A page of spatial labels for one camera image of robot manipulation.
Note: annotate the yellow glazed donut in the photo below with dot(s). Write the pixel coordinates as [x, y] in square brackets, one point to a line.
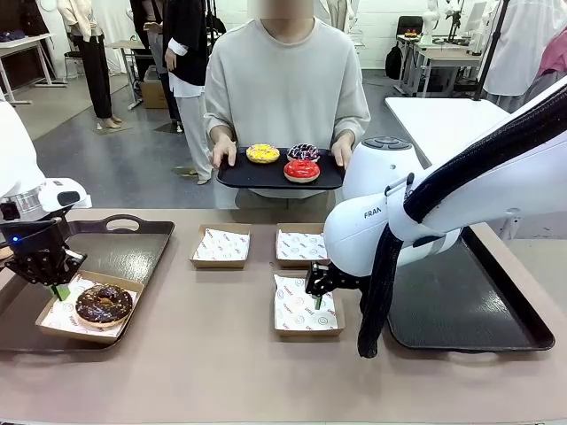
[257, 155]

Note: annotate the red glazed donut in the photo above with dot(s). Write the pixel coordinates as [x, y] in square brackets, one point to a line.
[294, 172]

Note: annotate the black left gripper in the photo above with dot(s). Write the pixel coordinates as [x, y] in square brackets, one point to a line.
[31, 241]

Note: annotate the grey workbench with equipment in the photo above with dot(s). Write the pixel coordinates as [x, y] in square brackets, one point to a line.
[447, 55]

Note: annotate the brown cardboard carton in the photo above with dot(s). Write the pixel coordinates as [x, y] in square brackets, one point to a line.
[155, 93]

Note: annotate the black office chair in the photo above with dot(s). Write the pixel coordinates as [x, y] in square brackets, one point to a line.
[409, 24]

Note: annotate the small tan object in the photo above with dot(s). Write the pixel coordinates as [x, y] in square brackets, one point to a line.
[4, 253]

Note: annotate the person in black outfit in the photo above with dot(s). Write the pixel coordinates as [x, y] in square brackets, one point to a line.
[142, 13]

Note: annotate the black serving tray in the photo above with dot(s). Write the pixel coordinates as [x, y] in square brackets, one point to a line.
[248, 177]

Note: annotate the purple sprinkled donut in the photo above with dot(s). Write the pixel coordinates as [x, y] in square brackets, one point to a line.
[310, 152]

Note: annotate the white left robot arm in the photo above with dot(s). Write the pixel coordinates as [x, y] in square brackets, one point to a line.
[17, 155]

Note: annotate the person's left forearm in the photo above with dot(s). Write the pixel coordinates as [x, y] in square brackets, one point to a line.
[343, 139]

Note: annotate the brown cardboard food box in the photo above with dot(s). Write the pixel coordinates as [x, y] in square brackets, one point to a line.
[308, 333]
[219, 264]
[115, 280]
[301, 264]

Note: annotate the black backpack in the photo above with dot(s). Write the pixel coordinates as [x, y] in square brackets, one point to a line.
[394, 62]

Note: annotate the light wooden table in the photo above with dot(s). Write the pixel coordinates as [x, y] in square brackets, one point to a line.
[22, 44]

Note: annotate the person in beige sweater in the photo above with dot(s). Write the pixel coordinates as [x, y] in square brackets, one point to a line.
[288, 88]

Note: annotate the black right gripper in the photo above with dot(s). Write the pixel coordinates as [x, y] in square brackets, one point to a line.
[347, 283]

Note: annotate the person's right forearm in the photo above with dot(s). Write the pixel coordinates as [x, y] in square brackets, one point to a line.
[221, 135]

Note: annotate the person's left hand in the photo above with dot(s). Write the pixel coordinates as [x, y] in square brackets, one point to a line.
[342, 152]

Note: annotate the small wood-top desk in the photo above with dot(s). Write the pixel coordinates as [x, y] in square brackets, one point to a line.
[126, 44]

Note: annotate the white printed paper liner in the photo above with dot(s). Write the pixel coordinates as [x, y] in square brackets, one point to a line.
[59, 312]
[299, 245]
[221, 245]
[292, 310]

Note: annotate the large white table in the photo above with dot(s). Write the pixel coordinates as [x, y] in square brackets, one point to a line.
[443, 119]

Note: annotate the person's right hand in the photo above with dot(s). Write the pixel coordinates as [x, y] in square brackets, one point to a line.
[223, 150]

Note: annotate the chocolate glazed donut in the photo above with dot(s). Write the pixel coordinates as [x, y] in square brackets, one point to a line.
[88, 310]

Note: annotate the black tripod pole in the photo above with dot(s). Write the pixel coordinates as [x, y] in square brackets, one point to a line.
[487, 66]

